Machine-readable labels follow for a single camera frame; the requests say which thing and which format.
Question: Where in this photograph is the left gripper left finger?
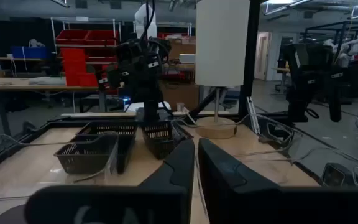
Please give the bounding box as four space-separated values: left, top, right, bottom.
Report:
26 138 196 224

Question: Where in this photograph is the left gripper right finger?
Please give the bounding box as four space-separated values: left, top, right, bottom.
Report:
198 138 358 224

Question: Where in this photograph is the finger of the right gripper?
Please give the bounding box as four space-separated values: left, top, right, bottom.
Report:
95 72 110 91
106 63 130 90

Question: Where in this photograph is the black perforated plastic basket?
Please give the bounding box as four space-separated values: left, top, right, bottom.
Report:
140 120 194 161
70 121 138 175

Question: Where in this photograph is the tall red bin stack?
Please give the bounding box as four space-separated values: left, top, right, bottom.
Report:
61 48 87 87

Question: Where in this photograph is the red shelf bin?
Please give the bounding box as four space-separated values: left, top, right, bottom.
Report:
85 29 120 47
55 29 90 46

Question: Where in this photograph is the small red storage bin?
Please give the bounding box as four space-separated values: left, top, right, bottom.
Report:
79 73 100 88

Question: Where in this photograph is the white plastic cover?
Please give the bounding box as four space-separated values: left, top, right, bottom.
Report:
134 2 158 40

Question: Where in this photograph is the white box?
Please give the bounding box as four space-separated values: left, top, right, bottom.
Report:
178 54 196 65

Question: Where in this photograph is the large cardboard box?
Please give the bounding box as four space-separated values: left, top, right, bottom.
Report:
159 81 200 112

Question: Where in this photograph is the round wooden lamp base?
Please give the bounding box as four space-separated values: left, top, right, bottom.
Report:
194 116 238 140

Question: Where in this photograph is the blue storage bin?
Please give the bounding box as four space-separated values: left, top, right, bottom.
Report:
10 45 52 60

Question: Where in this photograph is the black circuit board pair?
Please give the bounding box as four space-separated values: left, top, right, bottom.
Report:
53 133 119 175

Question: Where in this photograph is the white light bar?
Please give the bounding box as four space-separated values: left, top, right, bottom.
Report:
246 96 261 134

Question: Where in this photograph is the white cylindrical lamp shade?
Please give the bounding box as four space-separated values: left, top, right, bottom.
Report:
195 0 251 88

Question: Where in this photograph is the thin metal lamp pole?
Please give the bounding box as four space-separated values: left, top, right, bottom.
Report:
214 86 221 123

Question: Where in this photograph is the pale door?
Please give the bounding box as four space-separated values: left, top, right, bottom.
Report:
254 30 273 82

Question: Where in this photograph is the black aluminium table frame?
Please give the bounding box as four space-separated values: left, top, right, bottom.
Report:
0 88 358 187

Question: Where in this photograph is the black vertical frame post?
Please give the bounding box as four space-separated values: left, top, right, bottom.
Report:
238 0 262 121

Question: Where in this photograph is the black cage frame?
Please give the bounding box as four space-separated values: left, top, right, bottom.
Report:
303 20 358 63

